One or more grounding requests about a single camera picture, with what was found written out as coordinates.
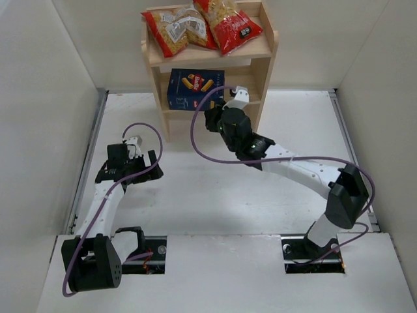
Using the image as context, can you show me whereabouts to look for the right aluminium rail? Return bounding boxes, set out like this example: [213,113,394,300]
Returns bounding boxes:
[328,89,381,233]

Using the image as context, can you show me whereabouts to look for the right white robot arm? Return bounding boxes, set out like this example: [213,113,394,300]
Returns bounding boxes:
[204,105,369,260]

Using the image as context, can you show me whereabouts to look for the aluminium rail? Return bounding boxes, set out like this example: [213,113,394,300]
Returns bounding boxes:
[63,87,109,235]
[328,89,381,233]

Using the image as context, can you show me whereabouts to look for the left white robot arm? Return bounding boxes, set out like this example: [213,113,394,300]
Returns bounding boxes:
[61,136,164,297]

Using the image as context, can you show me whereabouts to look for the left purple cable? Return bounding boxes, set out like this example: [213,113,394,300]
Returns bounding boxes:
[61,122,164,297]

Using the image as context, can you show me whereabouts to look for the red pasta bag black logo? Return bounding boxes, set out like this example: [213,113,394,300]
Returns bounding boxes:
[193,0,263,55]

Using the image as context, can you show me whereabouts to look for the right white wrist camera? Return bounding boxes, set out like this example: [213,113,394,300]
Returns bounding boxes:
[224,86,250,110]

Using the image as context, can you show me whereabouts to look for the purple cable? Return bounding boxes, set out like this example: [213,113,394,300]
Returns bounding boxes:
[190,85,376,265]
[61,122,164,297]

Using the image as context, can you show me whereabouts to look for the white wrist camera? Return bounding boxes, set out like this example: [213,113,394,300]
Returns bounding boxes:
[224,86,250,110]
[122,136,143,160]

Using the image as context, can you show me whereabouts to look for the wooden two-tier shelf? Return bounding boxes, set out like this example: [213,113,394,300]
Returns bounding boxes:
[141,1,279,142]

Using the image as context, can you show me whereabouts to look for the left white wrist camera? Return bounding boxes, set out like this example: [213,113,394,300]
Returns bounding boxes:
[122,136,143,160]

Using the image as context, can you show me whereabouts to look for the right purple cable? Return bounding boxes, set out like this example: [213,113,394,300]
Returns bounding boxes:
[190,85,376,265]

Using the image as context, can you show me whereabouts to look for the red pasta bag white labels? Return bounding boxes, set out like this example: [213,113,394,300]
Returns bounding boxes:
[141,4,218,57]

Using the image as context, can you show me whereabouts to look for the blue Barilla pasta box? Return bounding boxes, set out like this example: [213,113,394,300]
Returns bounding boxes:
[167,68,225,111]

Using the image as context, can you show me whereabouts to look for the left aluminium rail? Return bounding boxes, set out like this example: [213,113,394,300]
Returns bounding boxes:
[63,87,109,235]

